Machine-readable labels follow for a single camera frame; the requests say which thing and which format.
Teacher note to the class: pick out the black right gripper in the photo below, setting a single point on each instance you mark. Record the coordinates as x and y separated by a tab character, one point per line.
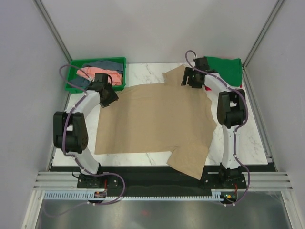
188	72

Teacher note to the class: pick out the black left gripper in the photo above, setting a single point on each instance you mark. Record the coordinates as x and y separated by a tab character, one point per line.
113	97

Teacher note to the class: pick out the beige t shirt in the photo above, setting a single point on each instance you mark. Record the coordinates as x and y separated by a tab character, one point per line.
160	117

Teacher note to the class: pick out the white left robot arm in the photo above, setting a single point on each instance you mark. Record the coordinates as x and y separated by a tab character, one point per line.
70	132

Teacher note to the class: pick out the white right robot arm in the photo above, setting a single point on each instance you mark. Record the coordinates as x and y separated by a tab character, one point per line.
232	114

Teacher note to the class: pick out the folded red t shirt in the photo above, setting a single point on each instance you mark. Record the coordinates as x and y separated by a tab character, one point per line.
209	89

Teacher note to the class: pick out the salmon pink t shirt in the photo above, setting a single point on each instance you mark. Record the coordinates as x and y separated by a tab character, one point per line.
90	72

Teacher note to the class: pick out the blue grey t shirt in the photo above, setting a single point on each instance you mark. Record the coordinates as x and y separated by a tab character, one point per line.
109	65

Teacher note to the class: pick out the folded green t shirt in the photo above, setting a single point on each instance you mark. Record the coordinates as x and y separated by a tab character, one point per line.
230	70

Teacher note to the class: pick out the green plastic bin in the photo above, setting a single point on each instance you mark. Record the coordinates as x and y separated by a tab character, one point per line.
72	71

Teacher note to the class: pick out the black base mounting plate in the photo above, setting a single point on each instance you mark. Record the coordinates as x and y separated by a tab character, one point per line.
154	179

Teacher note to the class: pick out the left aluminium frame post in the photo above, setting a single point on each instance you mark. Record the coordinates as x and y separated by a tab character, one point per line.
51	26

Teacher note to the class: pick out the aluminium frame post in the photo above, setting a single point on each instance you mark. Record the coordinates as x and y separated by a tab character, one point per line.
51	26
265	28

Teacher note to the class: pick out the white slotted cable duct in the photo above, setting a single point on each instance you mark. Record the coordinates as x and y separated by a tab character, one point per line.
107	195

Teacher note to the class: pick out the aluminium front frame rail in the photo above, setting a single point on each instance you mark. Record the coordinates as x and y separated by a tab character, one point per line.
259	181

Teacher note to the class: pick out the right aluminium frame post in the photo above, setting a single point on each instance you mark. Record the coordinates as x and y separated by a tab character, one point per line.
265	28

